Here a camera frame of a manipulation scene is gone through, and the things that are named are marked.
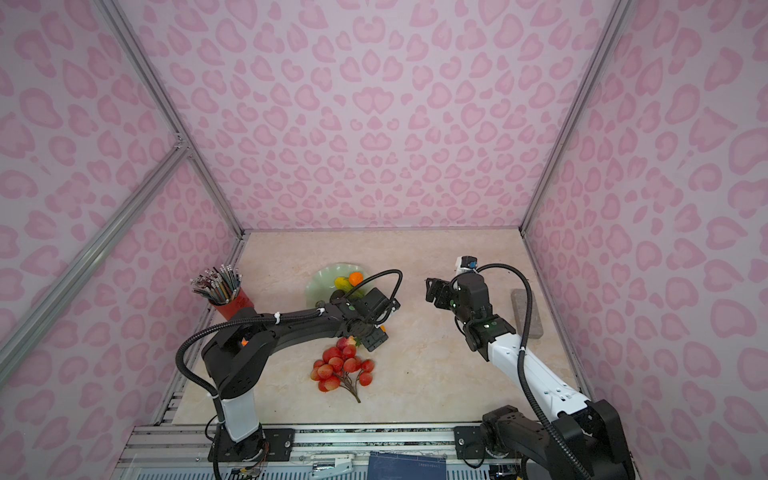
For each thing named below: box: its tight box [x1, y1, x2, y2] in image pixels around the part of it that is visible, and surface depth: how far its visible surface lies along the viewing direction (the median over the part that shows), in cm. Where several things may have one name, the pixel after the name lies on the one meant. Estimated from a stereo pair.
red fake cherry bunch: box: [310, 336, 375, 404], surface depth 83 cm
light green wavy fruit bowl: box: [305, 262, 369, 309], surface depth 103 cm
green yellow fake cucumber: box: [334, 276, 353, 293], surface depth 102 cm
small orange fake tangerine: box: [349, 272, 364, 287], surface depth 100 cm
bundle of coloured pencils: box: [190, 264, 242, 304], surface depth 88 cm
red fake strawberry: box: [336, 335, 361, 350], surface depth 89 cm
